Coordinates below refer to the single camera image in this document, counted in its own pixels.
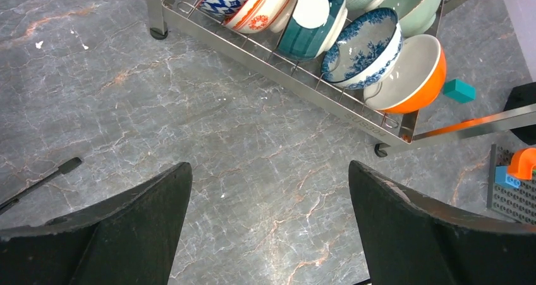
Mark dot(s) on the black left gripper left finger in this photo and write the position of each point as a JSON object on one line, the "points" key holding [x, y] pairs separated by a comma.
{"points": [[130, 238]]}

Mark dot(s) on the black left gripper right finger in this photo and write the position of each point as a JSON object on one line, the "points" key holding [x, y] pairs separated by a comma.
{"points": [[411, 238]]}

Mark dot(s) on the stainless steel dish rack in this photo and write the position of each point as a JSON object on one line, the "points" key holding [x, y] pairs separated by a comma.
{"points": [[394, 136]]}

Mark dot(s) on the black mini tripod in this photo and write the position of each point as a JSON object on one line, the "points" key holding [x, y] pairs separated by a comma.
{"points": [[64, 168]]}

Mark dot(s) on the blue lego brick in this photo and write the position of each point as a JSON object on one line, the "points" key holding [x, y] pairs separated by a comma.
{"points": [[505, 180]]}

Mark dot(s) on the grey lego baseplate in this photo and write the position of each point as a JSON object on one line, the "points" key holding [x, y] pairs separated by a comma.
{"points": [[517, 204]]}

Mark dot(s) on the orange arch block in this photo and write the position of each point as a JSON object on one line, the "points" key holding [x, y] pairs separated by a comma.
{"points": [[522, 164]]}

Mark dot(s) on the orange bowl white inside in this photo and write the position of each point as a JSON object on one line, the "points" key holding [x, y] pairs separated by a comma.
{"points": [[415, 81]]}

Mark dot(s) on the teal block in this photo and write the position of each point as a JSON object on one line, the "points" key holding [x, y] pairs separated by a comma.
{"points": [[459, 91]]}

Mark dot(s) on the blue white floral bowl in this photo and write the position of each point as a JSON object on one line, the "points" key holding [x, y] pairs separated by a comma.
{"points": [[365, 51]]}

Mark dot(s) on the pale green bowl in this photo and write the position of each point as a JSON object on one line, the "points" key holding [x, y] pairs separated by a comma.
{"points": [[415, 16]]}

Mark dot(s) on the teal glazed bowl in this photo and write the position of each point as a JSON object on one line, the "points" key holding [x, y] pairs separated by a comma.
{"points": [[312, 29]]}

